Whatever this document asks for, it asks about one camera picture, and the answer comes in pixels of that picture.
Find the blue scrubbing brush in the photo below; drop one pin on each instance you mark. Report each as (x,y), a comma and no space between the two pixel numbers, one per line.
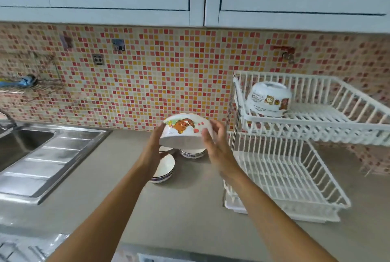
(26,81)

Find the person's right forearm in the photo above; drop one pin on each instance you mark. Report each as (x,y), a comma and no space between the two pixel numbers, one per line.
(271,222)

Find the white bowl with bear stickers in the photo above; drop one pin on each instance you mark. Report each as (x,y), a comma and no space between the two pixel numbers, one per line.
(268,99)

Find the chrome faucet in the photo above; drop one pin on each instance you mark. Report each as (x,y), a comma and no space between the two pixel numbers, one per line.
(7,121)

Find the white box with pink edge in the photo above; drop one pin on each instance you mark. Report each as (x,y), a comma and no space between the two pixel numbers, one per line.
(158,255)

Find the white drip tray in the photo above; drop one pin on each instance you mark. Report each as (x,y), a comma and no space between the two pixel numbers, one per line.
(289,214)

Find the white bowl with bear print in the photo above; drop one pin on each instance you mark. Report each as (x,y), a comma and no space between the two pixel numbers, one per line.
(182,132)

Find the stainless steel sink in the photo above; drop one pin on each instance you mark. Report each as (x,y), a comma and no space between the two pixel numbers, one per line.
(39,161)

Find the white bowl with blue rim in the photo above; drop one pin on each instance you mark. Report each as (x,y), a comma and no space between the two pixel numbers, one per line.
(166,169)
(166,149)
(192,152)

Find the purple wall hook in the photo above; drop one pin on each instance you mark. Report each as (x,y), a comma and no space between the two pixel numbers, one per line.
(67,41)

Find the person's left forearm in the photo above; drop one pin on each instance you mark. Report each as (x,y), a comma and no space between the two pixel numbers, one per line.
(106,219)

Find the person's left thumb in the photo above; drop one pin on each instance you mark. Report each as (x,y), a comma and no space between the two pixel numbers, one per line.
(163,154)

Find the blue wall hook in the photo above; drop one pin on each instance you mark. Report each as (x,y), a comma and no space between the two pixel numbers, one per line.
(118,45)

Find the clear plastic bag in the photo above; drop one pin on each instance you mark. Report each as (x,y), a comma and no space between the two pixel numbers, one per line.
(27,248)

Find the person's left hand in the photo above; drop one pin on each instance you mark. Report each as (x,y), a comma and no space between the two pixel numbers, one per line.
(150,156)

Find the grey wall socket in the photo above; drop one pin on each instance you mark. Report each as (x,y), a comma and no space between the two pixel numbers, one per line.
(97,59)

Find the person's right thumb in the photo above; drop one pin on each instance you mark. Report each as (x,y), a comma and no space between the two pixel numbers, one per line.
(206,138)

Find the red wall hook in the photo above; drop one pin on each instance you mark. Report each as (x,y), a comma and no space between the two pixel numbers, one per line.
(286,53)

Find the white two-tier dish rack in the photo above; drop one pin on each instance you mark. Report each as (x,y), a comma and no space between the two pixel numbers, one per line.
(304,124)

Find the person's right hand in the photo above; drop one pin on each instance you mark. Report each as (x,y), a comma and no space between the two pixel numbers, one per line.
(221,155)

